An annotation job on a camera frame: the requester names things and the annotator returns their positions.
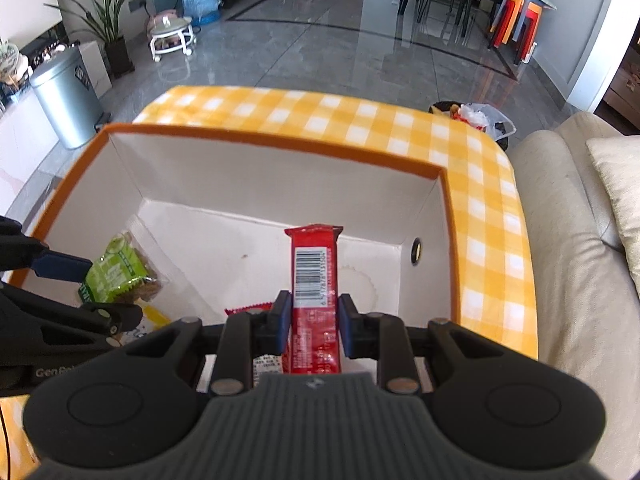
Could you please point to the potted green plant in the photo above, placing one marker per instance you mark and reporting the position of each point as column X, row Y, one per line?
column 102, row 19

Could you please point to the long red snack bar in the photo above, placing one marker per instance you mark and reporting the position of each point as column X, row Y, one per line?
column 315, row 349

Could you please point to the orange cardboard box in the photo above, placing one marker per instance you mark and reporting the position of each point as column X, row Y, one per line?
column 211, row 211

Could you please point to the white tv cabinet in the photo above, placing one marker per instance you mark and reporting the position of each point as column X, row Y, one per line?
column 26, row 137

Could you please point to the yellow checkered tablecloth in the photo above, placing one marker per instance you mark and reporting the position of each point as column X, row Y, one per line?
column 493, row 276

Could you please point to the green label nut packet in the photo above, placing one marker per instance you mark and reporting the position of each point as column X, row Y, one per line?
column 123, row 274

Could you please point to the large red snack bag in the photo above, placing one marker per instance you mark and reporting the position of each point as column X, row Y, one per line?
column 253, row 344

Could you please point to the orange red stacked stools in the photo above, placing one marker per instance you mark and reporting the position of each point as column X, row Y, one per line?
column 516, row 21

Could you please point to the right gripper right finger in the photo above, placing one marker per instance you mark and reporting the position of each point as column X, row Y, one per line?
column 382, row 338

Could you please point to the small white rolling stool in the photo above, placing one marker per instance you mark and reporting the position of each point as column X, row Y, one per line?
column 169, row 33

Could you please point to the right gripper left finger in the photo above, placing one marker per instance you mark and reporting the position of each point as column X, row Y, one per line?
column 228, row 386

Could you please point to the yellow Americ snack bag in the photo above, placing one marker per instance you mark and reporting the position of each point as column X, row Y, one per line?
column 152, row 320

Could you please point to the white cushion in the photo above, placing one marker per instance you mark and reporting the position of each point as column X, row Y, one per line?
column 617, row 163

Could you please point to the silver pedal trash bin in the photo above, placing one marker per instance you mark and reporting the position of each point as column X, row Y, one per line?
column 67, row 97

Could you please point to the black bin with bag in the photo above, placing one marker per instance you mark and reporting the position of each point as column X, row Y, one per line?
column 481, row 116

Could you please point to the beige sofa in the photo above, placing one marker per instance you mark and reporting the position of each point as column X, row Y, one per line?
column 587, row 302

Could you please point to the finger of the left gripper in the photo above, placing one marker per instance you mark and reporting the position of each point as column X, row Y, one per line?
column 61, row 267

